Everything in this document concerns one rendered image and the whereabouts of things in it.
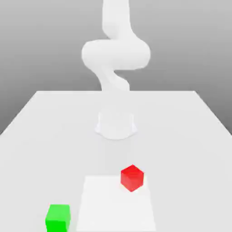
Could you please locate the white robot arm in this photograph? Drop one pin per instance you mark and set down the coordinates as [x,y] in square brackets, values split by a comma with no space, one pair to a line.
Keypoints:
[116,54]

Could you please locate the small red cube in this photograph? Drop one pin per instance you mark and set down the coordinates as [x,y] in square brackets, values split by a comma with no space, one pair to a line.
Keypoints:
[132,178]

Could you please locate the small green cube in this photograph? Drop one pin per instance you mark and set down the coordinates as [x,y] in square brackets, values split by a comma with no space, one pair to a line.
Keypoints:
[57,218]

